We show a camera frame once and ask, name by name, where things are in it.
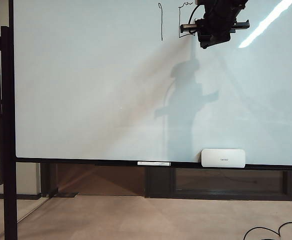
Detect white rectangular board eraser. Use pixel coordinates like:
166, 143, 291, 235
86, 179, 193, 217
200, 148, 246, 169

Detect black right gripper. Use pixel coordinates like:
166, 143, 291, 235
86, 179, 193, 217
179, 7, 251, 50

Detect black flat floor plate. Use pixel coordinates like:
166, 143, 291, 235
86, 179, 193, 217
42, 191, 79, 199

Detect white marker with black ends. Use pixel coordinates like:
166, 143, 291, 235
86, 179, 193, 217
137, 161, 172, 167

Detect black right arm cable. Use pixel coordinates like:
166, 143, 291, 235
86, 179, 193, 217
188, 4, 200, 25

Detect black whiteboard stand frame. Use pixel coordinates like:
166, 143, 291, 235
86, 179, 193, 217
0, 0, 292, 240

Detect white glass whiteboard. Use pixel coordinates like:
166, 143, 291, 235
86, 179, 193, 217
13, 0, 292, 166

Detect frosted glass wall panels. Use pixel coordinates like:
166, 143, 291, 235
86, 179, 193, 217
17, 163, 42, 195

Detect dark framed glass partition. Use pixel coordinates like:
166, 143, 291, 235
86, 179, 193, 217
144, 166, 292, 200

